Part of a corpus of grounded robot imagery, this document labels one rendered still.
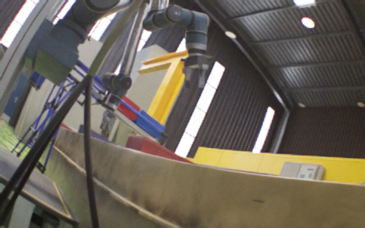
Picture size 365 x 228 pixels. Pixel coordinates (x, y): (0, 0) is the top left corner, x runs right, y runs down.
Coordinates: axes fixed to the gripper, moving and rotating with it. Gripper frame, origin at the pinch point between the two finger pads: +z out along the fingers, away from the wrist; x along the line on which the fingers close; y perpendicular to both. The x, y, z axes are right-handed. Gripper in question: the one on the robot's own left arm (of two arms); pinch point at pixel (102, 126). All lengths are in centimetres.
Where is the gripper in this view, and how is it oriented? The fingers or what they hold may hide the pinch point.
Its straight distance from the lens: 277.1
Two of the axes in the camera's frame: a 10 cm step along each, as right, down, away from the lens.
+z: -4.0, 8.8, -2.6
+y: 7.4, 4.8, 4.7
